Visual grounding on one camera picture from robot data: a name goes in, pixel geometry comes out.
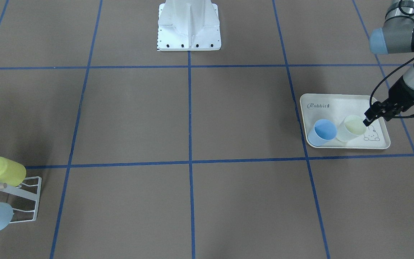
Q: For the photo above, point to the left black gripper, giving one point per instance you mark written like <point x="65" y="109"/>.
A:
<point x="403" y="95"/>

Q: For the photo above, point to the pale yellow-green cup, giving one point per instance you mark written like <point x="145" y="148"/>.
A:
<point x="350" y="128"/>

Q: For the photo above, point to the bright yellow cup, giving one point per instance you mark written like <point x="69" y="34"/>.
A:
<point x="11" y="172"/>

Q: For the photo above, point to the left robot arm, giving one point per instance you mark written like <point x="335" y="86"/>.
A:
<point x="396" y="36"/>

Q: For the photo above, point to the cream plastic tray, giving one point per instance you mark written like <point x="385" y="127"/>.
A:
<point x="336" y="122"/>

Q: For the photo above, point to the white wire cup rack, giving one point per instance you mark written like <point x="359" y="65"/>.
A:
<point x="23" y="198"/>

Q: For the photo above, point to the white pedestal column base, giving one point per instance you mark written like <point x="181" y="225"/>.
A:
<point x="188" y="25"/>

